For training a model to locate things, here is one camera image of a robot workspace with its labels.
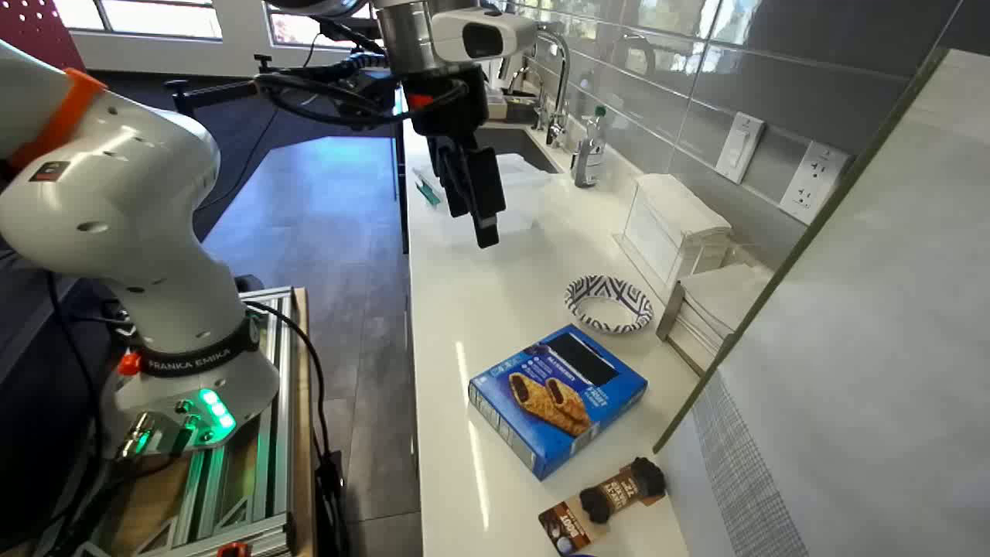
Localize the blue snack bar box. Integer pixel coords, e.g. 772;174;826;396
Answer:
463;321;650;483

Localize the clear soap dispenser bottle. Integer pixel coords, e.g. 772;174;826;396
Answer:
571;103;613;193

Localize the maroon perforated panel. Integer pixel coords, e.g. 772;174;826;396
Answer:
0;0;87;75

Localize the dark kitchen sink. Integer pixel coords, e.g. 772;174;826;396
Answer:
472;119;566;178

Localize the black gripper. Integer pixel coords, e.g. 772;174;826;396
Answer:
403;62;509;251

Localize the white light switch plate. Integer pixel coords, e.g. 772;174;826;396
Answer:
711;109;766;186

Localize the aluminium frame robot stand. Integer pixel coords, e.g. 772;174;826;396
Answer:
60;285;320;557

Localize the white framed window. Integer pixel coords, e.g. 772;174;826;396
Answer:
51;0;349;53

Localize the clear plastic storage container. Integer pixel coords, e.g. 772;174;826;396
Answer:
413;153;543;249

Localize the black and white patterned bowl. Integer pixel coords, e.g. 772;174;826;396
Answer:
566;273;655;332
562;275;659;342

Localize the clear acrylic tray box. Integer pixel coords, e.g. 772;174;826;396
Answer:
655;260;777;377

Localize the white power outlet plate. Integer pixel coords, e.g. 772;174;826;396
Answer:
777;139;851;225

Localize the chrome kitchen faucet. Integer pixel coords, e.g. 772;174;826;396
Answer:
532;29;576;148

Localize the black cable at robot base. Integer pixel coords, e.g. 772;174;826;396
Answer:
245;297;345;557

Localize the brown candy bar wrapper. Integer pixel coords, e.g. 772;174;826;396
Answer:
535;455;670;557

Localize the black tripod with orange clips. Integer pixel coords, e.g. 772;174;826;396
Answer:
167;51;407;133

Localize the teal pen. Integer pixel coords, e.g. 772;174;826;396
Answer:
413;169;448;212

